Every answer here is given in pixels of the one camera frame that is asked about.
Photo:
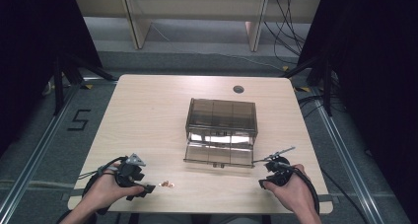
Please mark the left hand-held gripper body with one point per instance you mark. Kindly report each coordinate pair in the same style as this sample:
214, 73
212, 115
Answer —
126, 174

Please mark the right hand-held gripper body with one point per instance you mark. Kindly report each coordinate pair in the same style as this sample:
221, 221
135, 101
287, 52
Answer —
279, 171

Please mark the small copper-coloured earrings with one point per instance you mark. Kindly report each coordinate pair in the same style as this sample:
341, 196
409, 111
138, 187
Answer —
167, 184

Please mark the clear brown drawer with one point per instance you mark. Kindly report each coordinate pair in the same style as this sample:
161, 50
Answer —
218, 155

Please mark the clear brown drawer box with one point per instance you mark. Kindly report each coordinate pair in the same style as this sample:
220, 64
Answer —
222, 117

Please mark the person's left hand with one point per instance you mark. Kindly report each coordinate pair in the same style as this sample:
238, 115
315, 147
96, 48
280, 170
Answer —
105, 187

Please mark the person's right hand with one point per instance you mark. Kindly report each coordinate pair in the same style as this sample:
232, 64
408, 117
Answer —
294, 192

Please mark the yellow floor tape piece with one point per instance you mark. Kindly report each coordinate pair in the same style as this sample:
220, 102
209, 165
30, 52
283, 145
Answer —
87, 86
285, 68
304, 89

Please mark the round grey table grommet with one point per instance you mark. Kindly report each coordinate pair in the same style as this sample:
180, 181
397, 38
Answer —
238, 89

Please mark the black metal stand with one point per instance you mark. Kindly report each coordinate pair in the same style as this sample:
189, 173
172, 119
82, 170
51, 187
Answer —
64, 76
323, 82

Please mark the black curtain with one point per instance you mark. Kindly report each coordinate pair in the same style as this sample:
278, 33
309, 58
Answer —
33, 53
378, 69

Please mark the light wooden desk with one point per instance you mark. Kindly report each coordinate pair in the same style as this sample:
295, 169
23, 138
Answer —
197, 5

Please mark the aluminium floor rail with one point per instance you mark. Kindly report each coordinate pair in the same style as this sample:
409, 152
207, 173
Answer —
345, 158
36, 158

